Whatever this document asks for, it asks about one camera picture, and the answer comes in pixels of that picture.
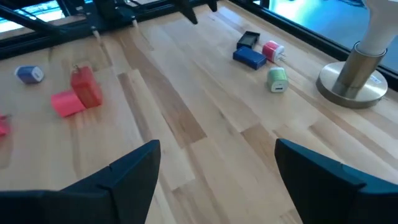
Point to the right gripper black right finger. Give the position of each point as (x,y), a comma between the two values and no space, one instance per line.
(335,199)

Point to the coral red wall charger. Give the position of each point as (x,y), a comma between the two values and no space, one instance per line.
(66,103)
(2,124)

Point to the mint green wall charger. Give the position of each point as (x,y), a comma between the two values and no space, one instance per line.
(277,80)

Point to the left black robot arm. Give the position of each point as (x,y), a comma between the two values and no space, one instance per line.
(107,11)

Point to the dark violet rectangular box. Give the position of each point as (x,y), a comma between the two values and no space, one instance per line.
(249,57)

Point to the small purple wall charger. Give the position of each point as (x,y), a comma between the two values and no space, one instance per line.
(29,74)

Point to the pink white wall charger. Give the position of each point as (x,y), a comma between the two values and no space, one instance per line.
(273,51)

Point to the black open small case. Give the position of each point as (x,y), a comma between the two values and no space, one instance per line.
(248,39)

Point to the white dome brass base lamp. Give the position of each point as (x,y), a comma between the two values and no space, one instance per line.
(354,71)

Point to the dark red wall adapter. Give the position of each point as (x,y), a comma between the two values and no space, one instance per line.
(86,87)

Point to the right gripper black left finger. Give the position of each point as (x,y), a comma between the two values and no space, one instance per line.
(93,202)

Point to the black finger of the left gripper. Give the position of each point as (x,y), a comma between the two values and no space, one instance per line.
(188,9)
(212,4)

